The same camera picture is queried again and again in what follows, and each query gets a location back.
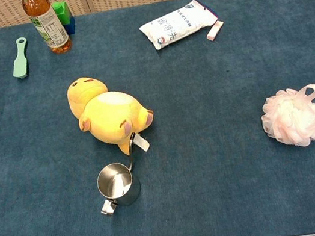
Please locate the yellow plush toy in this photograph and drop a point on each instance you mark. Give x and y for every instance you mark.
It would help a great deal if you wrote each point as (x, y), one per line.
(111, 114)

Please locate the blue plastic block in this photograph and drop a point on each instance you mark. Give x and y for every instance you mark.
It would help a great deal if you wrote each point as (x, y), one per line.
(70, 26)

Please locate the green plastic building block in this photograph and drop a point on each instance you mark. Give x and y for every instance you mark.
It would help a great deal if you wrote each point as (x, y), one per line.
(62, 14)

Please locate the blue felt table cloth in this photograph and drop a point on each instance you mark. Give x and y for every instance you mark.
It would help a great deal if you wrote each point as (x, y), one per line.
(207, 121)

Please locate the stainless steel pitcher cup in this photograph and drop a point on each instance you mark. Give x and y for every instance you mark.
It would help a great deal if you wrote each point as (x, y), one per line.
(117, 186)

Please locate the white detergent refill pouch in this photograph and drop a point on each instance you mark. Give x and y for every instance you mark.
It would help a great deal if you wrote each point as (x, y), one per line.
(178, 25)

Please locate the pink white eraser block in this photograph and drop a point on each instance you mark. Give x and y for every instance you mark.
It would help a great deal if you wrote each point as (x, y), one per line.
(214, 30)

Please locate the pink mesh bath sponge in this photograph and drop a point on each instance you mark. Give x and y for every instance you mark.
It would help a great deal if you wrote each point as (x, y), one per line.
(295, 118)

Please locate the amber tea drink bottle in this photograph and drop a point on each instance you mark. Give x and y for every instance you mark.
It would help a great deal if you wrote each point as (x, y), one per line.
(48, 24)

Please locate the green plastic brush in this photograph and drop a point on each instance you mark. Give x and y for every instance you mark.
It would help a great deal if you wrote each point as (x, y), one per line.
(20, 61)

